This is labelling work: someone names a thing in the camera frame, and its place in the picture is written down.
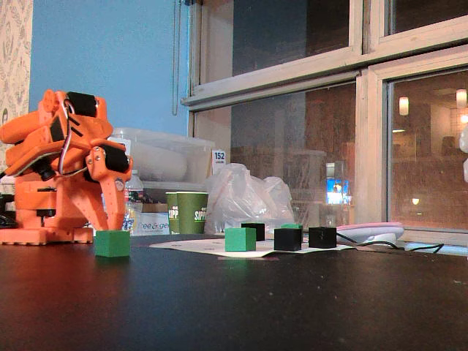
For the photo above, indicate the orange gripper black motor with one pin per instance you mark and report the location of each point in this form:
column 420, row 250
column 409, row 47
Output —
column 110, row 175

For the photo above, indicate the green cube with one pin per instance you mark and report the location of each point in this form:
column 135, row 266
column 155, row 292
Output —
column 111, row 244
column 291, row 226
column 237, row 240

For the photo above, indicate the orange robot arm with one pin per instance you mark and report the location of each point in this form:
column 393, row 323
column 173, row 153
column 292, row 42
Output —
column 33, row 204

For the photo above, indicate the white paper grid sheet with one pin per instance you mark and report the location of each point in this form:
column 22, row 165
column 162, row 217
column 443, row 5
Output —
column 199, row 245

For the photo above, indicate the black cube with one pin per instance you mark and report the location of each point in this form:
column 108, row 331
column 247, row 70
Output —
column 256, row 230
column 322, row 237
column 287, row 240

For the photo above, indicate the clear water bottle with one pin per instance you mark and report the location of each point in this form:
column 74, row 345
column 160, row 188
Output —
column 134, row 194

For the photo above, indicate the green paper cup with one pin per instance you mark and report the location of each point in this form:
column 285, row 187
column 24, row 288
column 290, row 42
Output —
column 192, row 214
column 172, row 214

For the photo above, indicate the white 152 label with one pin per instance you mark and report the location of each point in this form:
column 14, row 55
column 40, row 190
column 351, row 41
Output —
column 219, row 159

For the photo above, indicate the translucent plastic bag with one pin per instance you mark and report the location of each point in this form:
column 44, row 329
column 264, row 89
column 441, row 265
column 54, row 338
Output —
column 241, row 197

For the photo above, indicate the dark red tape piece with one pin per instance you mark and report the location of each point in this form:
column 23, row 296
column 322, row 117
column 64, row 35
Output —
column 271, row 258

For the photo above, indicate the white pink flat device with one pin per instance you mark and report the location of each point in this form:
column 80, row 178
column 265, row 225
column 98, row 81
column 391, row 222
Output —
column 369, row 230

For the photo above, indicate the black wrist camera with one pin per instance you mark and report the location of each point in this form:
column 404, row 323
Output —
column 45, row 172

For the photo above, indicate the white window frame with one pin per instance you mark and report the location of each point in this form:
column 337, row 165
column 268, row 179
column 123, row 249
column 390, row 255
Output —
column 369, row 146

